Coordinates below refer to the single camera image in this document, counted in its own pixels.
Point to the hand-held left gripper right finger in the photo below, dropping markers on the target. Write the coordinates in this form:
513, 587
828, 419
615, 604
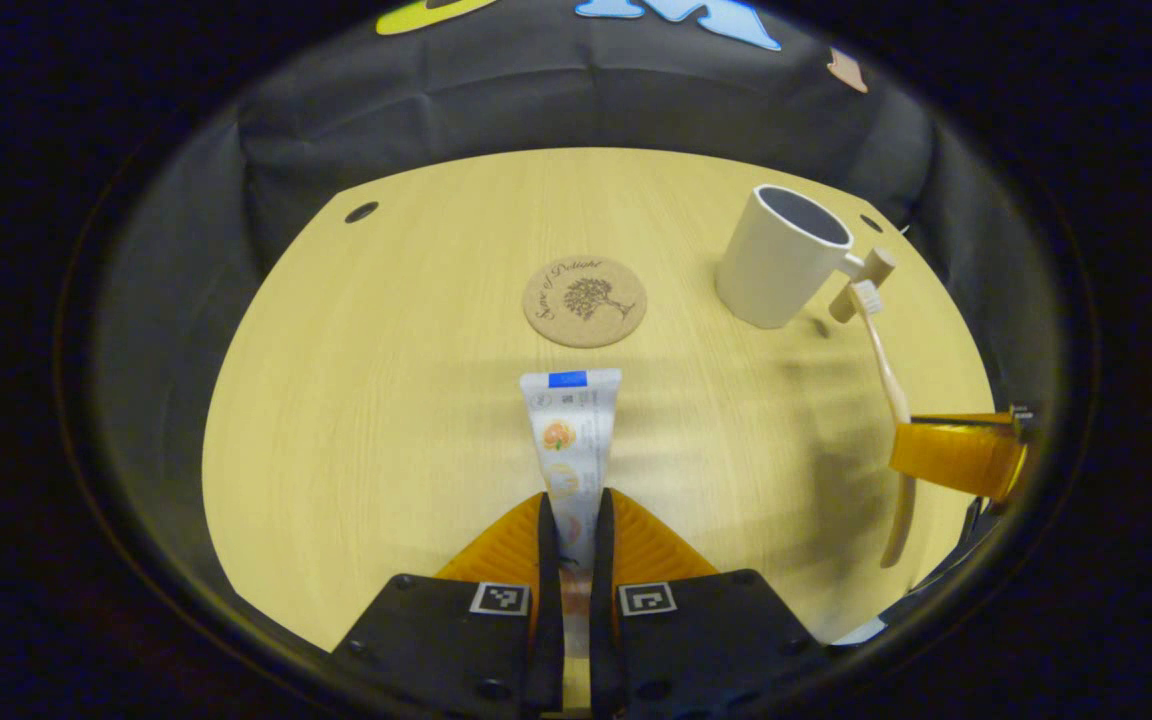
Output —
603, 590

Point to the white toothpaste tube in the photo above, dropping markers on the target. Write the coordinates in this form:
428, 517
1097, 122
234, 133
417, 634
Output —
571, 440

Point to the beige toothbrush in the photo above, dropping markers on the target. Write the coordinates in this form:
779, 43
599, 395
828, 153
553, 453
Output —
886, 370

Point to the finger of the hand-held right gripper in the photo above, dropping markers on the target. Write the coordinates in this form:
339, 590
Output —
956, 455

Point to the black backdrop cloth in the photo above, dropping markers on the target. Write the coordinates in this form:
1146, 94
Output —
536, 100

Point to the round cork coaster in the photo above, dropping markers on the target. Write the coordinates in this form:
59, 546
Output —
586, 300

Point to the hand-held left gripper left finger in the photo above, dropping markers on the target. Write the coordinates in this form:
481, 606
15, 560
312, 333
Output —
549, 600

